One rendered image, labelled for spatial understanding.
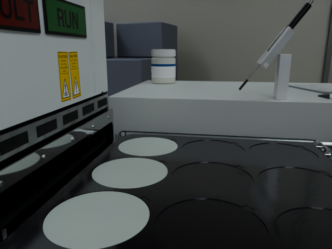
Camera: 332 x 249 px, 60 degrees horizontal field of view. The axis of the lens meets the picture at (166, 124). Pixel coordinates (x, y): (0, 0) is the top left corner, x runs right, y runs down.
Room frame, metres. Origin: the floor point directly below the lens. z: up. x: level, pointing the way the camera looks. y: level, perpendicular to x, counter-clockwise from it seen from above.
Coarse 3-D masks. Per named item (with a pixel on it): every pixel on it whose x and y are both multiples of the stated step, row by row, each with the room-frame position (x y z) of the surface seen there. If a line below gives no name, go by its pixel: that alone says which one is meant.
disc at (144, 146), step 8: (120, 144) 0.47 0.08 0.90; (128, 144) 0.47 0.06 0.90; (136, 144) 0.47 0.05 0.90; (144, 144) 0.47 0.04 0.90; (152, 144) 0.47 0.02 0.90; (160, 144) 0.47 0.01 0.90; (168, 144) 0.47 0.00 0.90; (176, 144) 0.47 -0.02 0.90; (128, 152) 0.43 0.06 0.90; (136, 152) 0.43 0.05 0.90; (144, 152) 0.43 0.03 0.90; (152, 152) 0.43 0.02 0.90; (160, 152) 0.43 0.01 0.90; (168, 152) 0.43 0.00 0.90
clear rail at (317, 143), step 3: (315, 141) 0.48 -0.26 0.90; (318, 141) 0.48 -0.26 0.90; (315, 144) 0.47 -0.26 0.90; (318, 144) 0.46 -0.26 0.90; (321, 144) 0.46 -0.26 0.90; (318, 147) 0.46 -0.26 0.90; (321, 147) 0.45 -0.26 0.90; (324, 147) 0.44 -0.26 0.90; (321, 150) 0.44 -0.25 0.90; (324, 150) 0.44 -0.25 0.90; (327, 150) 0.43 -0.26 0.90; (330, 150) 0.43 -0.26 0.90; (324, 153) 0.43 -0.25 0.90; (327, 153) 0.42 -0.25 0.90; (330, 153) 0.42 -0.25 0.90; (327, 156) 0.42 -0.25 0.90; (330, 156) 0.41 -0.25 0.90; (330, 159) 0.40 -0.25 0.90
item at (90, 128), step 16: (112, 112) 0.57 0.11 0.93; (80, 128) 0.43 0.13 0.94; (96, 128) 0.49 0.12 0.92; (112, 128) 0.57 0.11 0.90; (48, 144) 0.34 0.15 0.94; (64, 144) 0.38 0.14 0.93; (16, 160) 0.29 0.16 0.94; (32, 160) 0.31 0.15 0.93; (48, 160) 0.34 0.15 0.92; (0, 176) 0.26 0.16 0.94; (16, 176) 0.28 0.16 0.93; (64, 176) 0.40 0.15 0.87; (0, 192) 0.26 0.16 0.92; (48, 192) 0.35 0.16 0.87; (32, 208) 0.31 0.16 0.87; (16, 224) 0.28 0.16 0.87; (0, 240) 0.25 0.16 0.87
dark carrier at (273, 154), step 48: (192, 144) 0.47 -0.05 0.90; (240, 144) 0.47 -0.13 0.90; (288, 144) 0.47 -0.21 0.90; (144, 192) 0.30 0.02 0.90; (192, 192) 0.30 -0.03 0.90; (240, 192) 0.30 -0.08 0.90; (288, 192) 0.30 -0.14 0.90; (48, 240) 0.21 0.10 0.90; (144, 240) 0.21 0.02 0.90; (192, 240) 0.21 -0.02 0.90; (240, 240) 0.21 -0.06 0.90; (288, 240) 0.21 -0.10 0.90
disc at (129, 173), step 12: (96, 168) 0.36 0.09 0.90; (108, 168) 0.36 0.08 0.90; (120, 168) 0.36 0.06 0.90; (132, 168) 0.36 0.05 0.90; (144, 168) 0.36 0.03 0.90; (156, 168) 0.36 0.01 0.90; (96, 180) 0.33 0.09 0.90; (108, 180) 0.33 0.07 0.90; (120, 180) 0.33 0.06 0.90; (132, 180) 0.33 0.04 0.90; (144, 180) 0.33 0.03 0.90; (156, 180) 0.33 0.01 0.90
